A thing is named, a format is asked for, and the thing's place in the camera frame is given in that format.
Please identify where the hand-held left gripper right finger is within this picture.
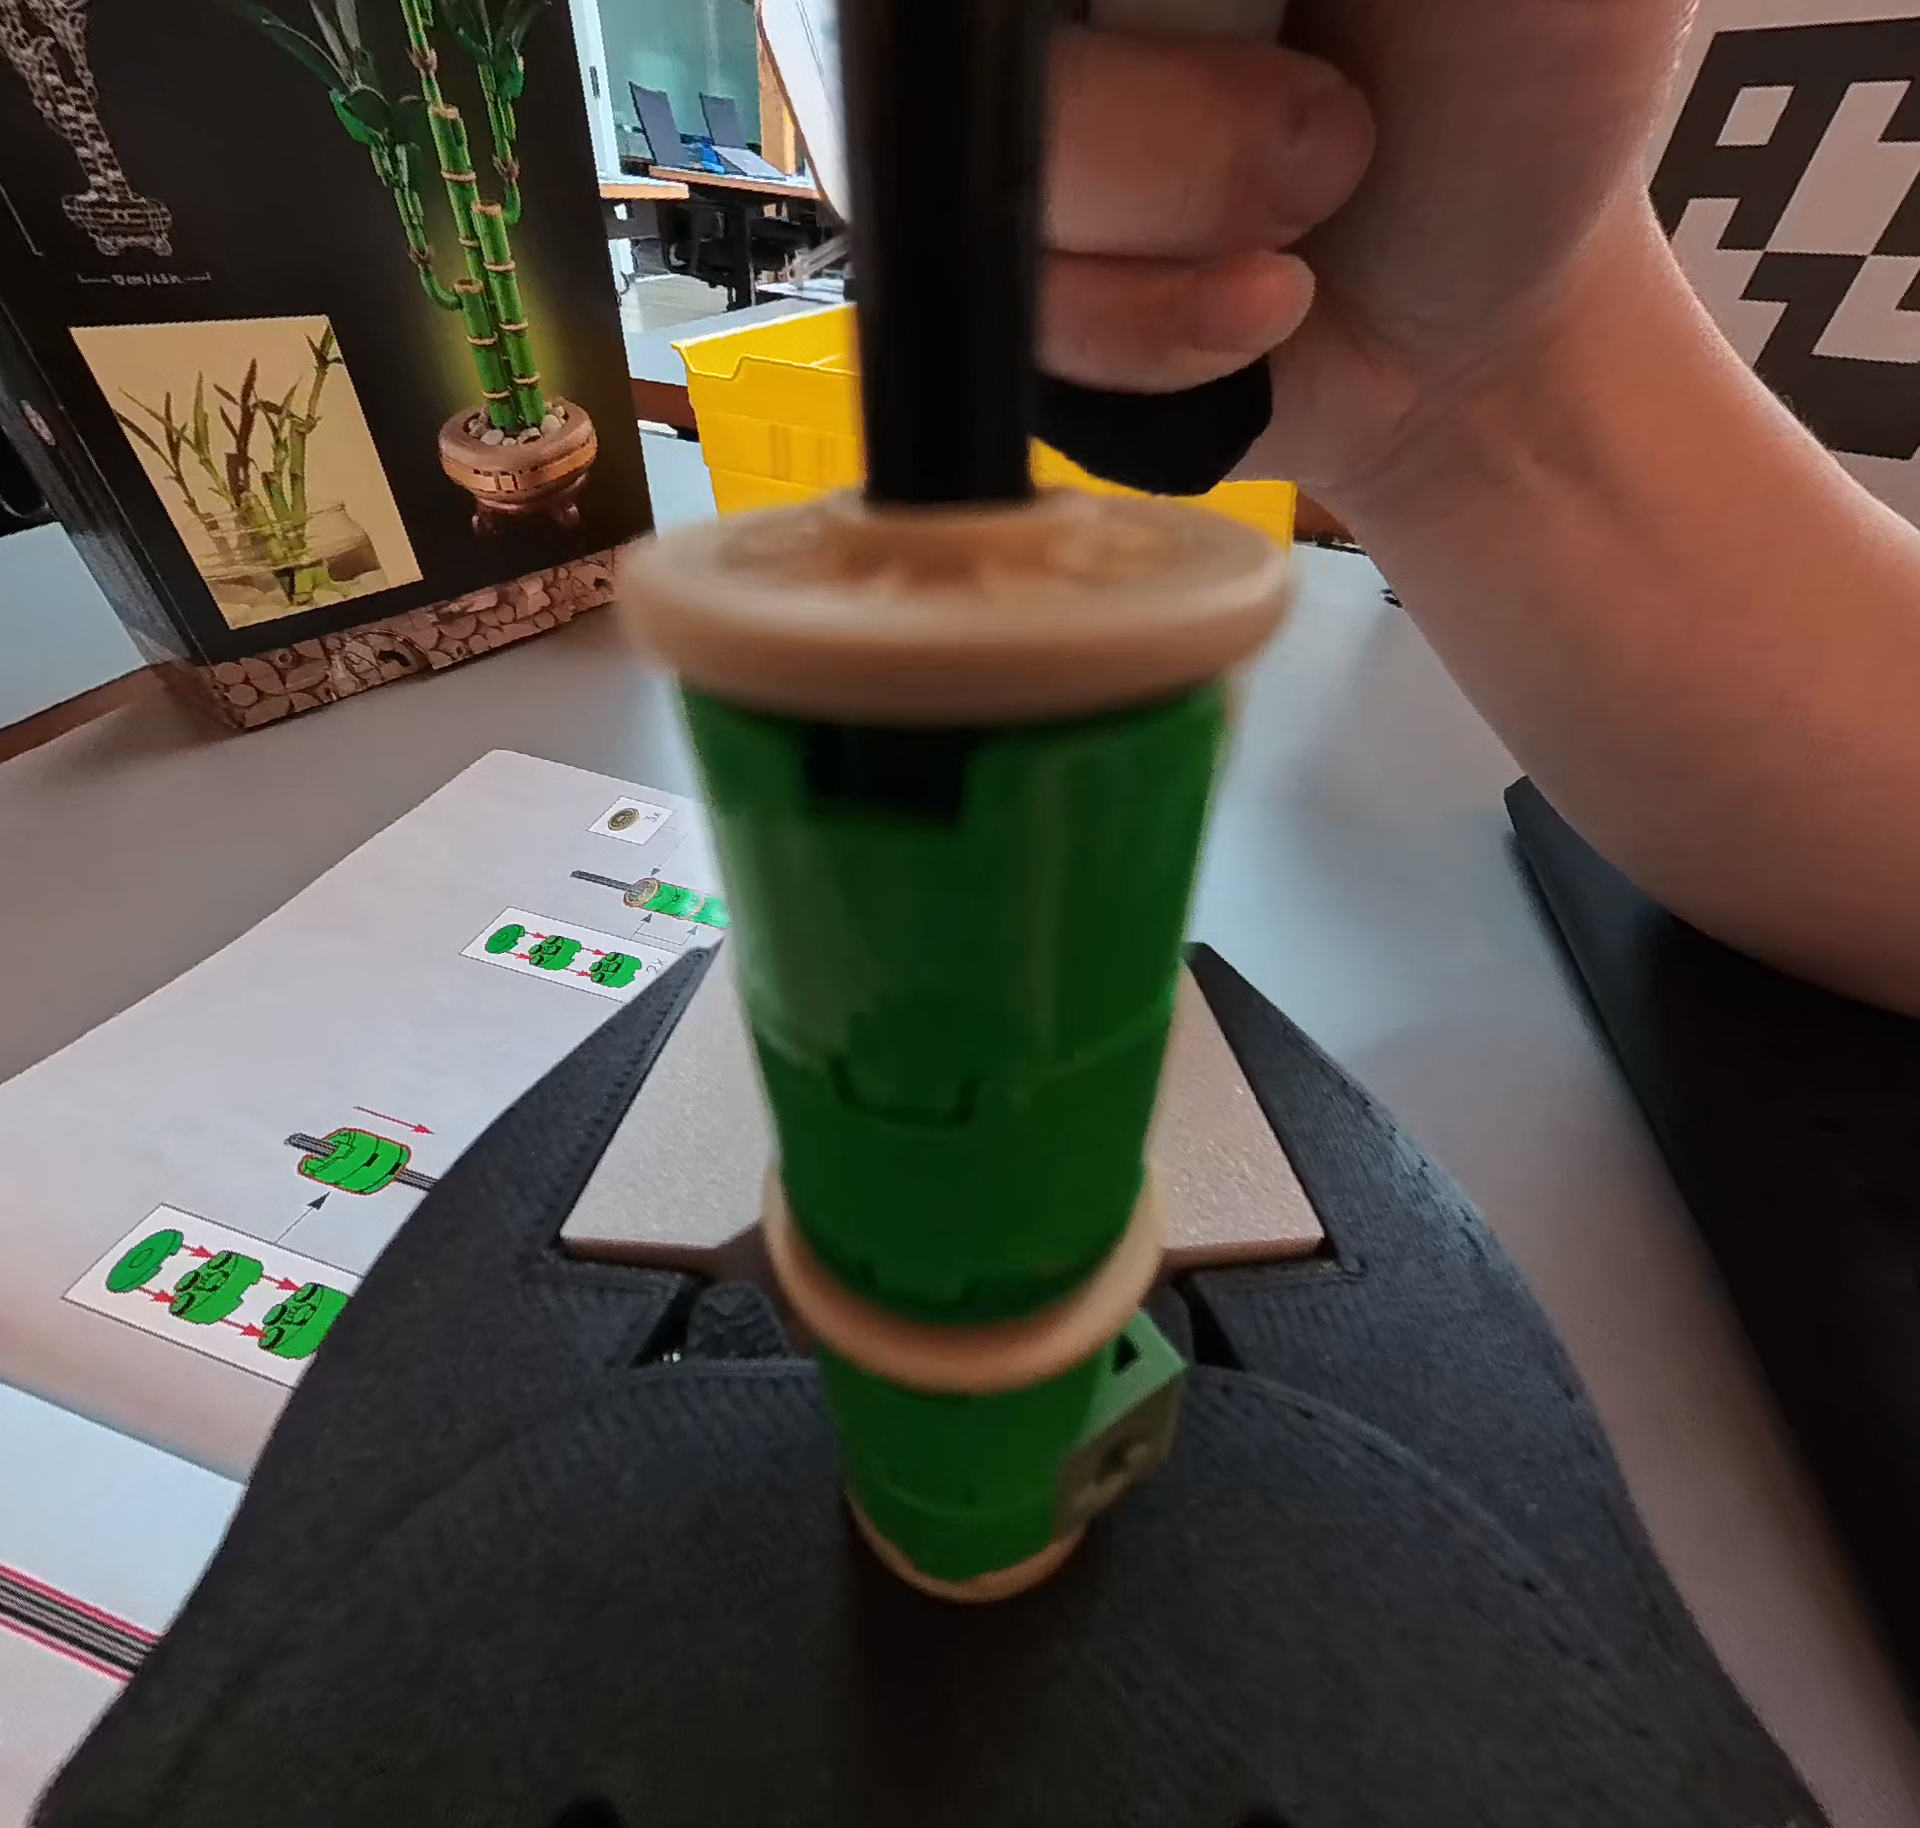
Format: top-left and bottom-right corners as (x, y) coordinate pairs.
(1156, 957), (1324, 1251)

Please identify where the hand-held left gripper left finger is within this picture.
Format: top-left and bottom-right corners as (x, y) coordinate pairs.
(562, 950), (778, 1255)

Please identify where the toy bamboo stalk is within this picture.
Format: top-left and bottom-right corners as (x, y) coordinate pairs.
(622, 0), (1298, 1606)

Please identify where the person's right forearm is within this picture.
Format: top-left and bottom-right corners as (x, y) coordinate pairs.
(1321, 192), (1920, 1026)

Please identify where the person's right hand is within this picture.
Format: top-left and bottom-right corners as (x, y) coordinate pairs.
(1041, 0), (1728, 509)

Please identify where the building instruction booklet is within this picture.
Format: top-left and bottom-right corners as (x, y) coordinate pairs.
(0, 748), (737, 1694)

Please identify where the yellow plastic bin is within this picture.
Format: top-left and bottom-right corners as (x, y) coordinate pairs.
(670, 299), (1298, 546)

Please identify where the framed marker sign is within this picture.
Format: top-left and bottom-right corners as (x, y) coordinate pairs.
(1651, 0), (1920, 487)

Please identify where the black toy set box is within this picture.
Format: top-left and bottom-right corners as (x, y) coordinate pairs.
(0, 0), (659, 734)

